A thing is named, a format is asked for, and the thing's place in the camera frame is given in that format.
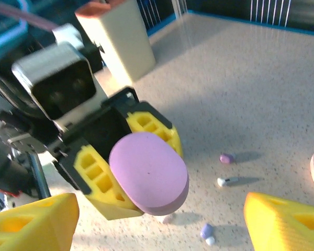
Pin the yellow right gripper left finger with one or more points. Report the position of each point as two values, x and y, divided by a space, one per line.
28 225

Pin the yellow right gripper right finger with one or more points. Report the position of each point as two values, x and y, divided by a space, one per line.
282 225

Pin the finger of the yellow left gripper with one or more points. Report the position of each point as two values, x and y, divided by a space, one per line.
162 130
104 206

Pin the purple earbud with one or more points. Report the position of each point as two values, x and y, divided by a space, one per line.
225 158
206 231

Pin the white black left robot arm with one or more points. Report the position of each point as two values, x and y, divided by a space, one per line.
5 167

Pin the white stemmed earbud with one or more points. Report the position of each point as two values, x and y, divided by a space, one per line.
221 181

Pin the cream knife block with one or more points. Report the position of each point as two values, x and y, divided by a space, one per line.
120 47

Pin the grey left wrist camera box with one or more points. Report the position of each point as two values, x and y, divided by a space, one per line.
55 78

